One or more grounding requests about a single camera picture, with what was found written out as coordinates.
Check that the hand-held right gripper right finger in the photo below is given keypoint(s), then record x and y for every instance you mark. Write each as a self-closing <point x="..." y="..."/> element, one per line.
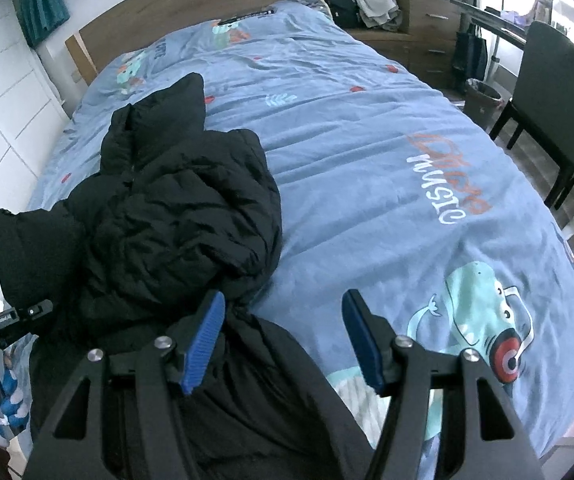
<point x="364" y="340"/>

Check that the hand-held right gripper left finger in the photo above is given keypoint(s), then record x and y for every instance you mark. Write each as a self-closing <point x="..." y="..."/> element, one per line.
<point x="206" y="340"/>

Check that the black puffer jacket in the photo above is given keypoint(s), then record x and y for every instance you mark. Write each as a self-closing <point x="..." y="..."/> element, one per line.
<point x="177" y="210"/>

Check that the pile of grey clothes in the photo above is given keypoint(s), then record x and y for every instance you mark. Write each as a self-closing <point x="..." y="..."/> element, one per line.
<point x="379" y="2"/>

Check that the bed with blue cartoon duvet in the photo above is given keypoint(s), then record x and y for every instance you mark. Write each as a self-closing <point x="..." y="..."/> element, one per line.
<point x="357" y="160"/>

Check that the dark trash bin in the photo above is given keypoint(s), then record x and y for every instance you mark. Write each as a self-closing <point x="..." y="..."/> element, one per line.
<point x="484" y="100"/>

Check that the black tote bag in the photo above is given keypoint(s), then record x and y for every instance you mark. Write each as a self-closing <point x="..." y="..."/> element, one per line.
<point x="469" y="55"/>

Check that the dark upholstered chair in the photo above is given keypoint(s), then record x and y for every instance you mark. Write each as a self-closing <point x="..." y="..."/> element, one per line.
<point x="557" y="95"/>

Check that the teal curtain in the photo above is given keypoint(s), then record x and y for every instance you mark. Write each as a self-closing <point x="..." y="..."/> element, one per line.
<point x="44" y="0"/>

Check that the wooden dresser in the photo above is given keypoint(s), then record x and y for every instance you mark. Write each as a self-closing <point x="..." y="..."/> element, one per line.
<point x="432" y="15"/>

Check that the wooden headboard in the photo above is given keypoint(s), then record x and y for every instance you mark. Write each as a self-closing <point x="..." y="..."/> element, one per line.
<point x="167" y="5"/>

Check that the glass desk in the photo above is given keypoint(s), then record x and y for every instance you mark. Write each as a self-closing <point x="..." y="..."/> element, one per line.
<point x="492" y="17"/>

